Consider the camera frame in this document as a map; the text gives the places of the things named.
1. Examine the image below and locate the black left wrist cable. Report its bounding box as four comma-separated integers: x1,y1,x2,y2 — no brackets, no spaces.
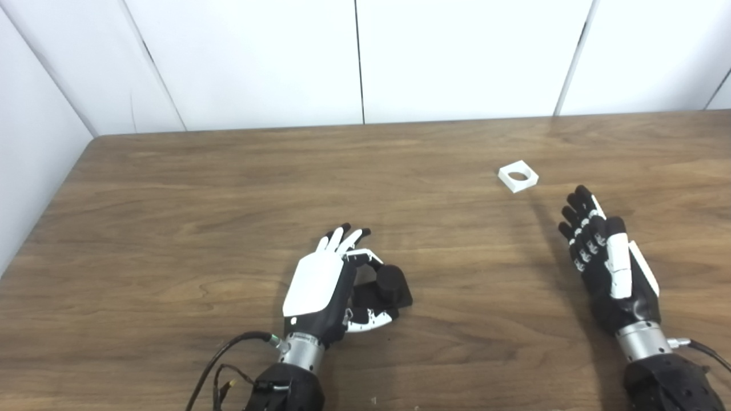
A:
186,331,289,411

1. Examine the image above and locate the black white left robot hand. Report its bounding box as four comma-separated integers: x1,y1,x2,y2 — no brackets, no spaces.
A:
282,223,400,348

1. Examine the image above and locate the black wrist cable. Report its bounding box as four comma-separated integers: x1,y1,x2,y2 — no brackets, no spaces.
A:
668,338,731,372
186,331,289,411

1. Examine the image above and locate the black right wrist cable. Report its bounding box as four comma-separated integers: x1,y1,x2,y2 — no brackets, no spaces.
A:
668,338,731,372

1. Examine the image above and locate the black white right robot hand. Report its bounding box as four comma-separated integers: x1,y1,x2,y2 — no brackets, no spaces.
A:
559,184,662,336

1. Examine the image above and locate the black peg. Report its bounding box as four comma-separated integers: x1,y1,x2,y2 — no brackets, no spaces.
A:
350,265,413,312

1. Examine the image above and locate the thin wire with yellow connector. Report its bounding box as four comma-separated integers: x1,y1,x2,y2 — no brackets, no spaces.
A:
212,363,255,411

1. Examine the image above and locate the white square piece with hole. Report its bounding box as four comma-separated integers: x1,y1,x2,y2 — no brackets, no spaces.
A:
498,161,539,194

